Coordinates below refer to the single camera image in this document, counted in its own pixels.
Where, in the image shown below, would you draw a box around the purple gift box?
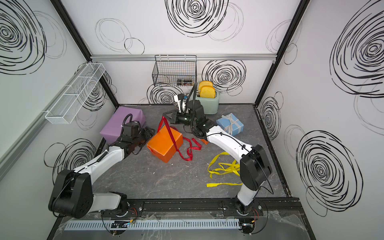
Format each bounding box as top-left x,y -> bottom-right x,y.
100,106 -> 146,145

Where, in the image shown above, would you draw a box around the white ribbon on blue box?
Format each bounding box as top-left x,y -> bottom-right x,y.
221,113 -> 241,137

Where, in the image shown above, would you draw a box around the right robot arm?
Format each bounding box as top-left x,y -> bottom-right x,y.
159,83 -> 272,216

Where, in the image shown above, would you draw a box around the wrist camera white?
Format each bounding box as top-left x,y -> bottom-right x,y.
122,114 -> 133,127
174,94 -> 187,113

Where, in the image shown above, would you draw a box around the mint green toaster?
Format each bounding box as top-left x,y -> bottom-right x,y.
196,90 -> 220,115

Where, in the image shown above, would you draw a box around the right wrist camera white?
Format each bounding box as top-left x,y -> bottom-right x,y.
174,94 -> 187,113

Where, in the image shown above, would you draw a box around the black wire basket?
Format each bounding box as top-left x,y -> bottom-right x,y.
152,55 -> 198,87

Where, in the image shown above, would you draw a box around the yellow sponge toast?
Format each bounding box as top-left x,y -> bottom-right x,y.
200,86 -> 216,99
198,81 -> 213,91

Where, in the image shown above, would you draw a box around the blue gift box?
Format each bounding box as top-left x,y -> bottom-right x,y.
215,112 -> 245,140

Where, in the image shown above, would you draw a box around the front yellow sponge toast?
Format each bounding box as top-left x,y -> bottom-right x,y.
200,86 -> 216,99

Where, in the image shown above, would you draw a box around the orange box red ribbon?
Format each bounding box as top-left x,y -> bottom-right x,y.
147,126 -> 177,163

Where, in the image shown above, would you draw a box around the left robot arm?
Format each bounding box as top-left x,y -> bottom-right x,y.
48,121 -> 155,219

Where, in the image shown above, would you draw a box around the white mesh wall shelf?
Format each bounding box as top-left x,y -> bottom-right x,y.
45,63 -> 106,125

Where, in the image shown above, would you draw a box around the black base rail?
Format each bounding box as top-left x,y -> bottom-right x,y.
103,198 -> 303,219

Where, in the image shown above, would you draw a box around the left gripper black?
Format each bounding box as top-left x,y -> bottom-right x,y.
132,126 -> 155,148

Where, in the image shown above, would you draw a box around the rear yellow sponge toast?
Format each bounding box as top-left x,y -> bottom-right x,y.
198,81 -> 213,91

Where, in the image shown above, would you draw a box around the grey slotted cable duct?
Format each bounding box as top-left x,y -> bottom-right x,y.
64,219 -> 241,231

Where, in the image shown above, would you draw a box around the orange box white ribbon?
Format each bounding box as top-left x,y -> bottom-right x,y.
201,139 -> 209,145

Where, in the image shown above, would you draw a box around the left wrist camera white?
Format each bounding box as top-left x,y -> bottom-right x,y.
122,114 -> 133,127

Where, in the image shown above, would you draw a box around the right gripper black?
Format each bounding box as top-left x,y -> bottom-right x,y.
163,110 -> 198,129

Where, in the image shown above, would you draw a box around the spice jars in basket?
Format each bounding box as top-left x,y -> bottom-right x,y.
177,79 -> 194,87

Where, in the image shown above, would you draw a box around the yellow ribbon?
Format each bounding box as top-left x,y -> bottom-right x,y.
206,152 -> 243,188

